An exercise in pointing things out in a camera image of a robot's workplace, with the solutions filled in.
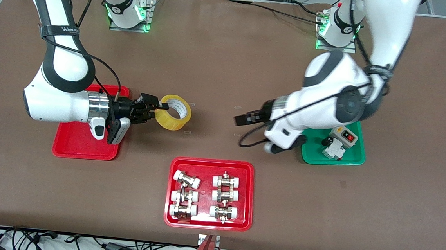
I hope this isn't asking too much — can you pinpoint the yellow tape roll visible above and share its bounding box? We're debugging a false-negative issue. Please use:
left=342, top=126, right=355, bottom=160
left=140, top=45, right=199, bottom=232
left=153, top=93, right=193, bottom=133

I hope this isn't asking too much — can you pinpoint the red plastic tray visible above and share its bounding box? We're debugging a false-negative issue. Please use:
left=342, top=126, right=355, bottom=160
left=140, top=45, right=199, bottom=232
left=163, top=156, right=256, bottom=233
left=51, top=81, right=130, bottom=162

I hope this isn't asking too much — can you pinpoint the green plastic tray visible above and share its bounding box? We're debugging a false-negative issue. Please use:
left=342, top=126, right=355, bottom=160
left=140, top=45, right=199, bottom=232
left=300, top=117, right=369, bottom=168

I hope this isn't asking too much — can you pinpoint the white capped metal pipe fitting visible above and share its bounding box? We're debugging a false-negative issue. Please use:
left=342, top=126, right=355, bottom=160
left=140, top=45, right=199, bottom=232
left=170, top=188, right=199, bottom=204
left=168, top=202, right=198, bottom=221
left=212, top=171, right=242, bottom=189
left=209, top=203, right=239, bottom=225
left=211, top=188, right=240, bottom=204
left=172, top=169, right=202, bottom=190

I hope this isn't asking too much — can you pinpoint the white circuit breaker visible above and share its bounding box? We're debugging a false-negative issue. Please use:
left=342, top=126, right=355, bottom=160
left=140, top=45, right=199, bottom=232
left=322, top=141, right=347, bottom=161

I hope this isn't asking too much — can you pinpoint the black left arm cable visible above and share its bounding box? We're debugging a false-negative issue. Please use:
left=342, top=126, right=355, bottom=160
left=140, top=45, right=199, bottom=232
left=238, top=0, right=397, bottom=158

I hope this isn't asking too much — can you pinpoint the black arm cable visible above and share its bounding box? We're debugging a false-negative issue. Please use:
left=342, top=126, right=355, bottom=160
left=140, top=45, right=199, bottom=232
left=238, top=0, right=397, bottom=158
left=35, top=0, right=128, bottom=102

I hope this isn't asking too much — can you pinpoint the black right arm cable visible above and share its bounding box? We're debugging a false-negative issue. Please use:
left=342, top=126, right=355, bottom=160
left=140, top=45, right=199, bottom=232
left=35, top=0, right=128, bottom=102

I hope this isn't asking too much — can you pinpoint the grey switch box red button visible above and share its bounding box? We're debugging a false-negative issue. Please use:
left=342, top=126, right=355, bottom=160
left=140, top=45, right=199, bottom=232
left=329, top=125, right=360, bottom=150

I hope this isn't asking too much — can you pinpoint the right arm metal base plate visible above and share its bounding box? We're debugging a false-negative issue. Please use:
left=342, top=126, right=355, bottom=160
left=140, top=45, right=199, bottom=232
left=109, top=0, right=154, bottom=33

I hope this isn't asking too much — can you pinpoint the long black table cable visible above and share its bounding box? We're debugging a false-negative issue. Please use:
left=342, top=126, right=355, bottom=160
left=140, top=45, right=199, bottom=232
left=250, top=2, right=325, bottom=25

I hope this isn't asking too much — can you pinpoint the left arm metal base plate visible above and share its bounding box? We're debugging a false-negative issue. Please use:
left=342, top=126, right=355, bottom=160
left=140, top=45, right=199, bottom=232
left=315, top=9, right=359, bottom=54

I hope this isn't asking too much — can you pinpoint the silver metal bracket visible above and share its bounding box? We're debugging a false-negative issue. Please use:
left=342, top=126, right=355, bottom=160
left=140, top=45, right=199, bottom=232
left=198, top=233, right=221, bottom=248

